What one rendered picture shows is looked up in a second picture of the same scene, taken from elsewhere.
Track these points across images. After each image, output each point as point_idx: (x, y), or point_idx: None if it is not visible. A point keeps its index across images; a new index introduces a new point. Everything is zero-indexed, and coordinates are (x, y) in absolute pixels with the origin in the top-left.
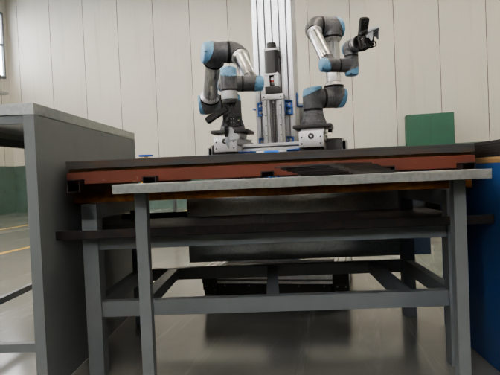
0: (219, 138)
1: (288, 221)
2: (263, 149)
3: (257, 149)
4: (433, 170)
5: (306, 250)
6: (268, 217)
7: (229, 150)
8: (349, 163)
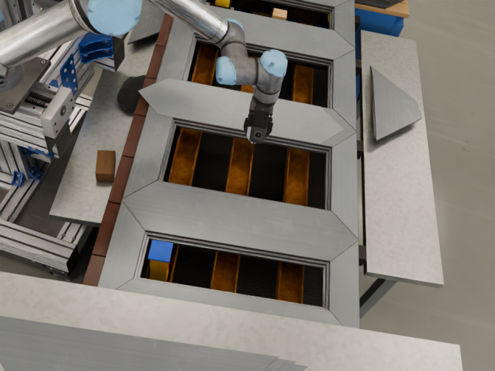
0: (57, 112)
1: (259, 148)
2: (58, 68)
3: (53, 76)
4: (289, 13)
5: None
6: (200, 154)
7: (68, 116)
8: (403, 98)
